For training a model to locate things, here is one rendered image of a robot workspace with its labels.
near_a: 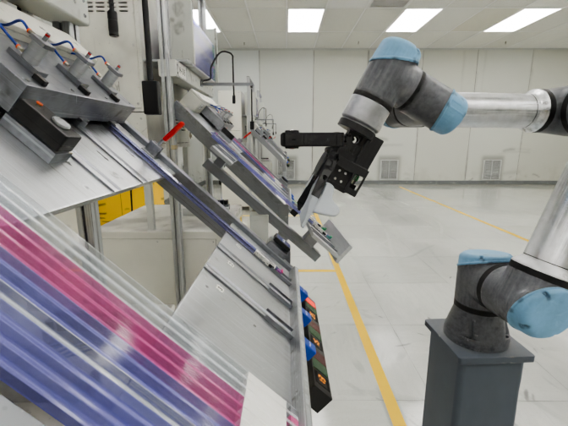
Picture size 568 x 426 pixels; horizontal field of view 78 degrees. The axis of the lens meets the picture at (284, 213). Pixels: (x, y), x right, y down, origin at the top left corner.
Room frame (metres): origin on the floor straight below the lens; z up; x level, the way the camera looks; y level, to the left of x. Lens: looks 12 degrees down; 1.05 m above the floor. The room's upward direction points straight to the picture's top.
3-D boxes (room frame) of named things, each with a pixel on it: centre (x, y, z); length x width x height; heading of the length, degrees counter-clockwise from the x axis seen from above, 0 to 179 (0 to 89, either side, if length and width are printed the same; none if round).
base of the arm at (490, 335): (0.83, -0.50, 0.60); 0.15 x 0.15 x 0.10
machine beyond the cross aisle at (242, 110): (5.52, 0.59, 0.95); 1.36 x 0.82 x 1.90; 90
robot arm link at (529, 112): (0.81, -0.46, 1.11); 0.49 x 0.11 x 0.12; 97
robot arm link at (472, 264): (0.82, -0.50, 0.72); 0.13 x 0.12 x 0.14; 7
